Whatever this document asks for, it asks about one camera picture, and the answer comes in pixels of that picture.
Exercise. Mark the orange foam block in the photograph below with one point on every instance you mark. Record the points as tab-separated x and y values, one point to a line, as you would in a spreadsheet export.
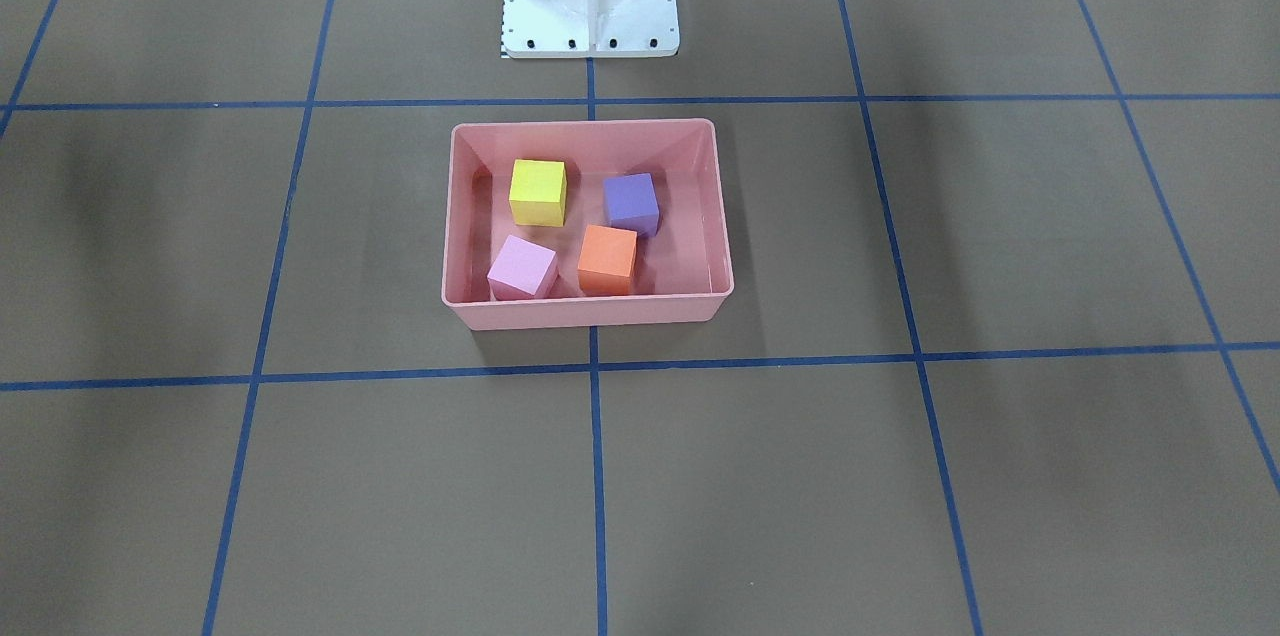
607	259

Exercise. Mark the purple foam block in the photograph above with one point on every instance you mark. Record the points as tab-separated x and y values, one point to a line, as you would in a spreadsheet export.
630	203

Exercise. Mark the pink foam block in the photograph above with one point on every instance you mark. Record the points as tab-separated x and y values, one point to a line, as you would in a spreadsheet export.
522	270

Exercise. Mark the yellow foam block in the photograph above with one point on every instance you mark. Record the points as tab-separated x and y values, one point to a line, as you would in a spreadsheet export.
537	195

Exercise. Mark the pink plastic bin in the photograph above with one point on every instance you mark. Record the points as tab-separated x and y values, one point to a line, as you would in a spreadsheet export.
683	274

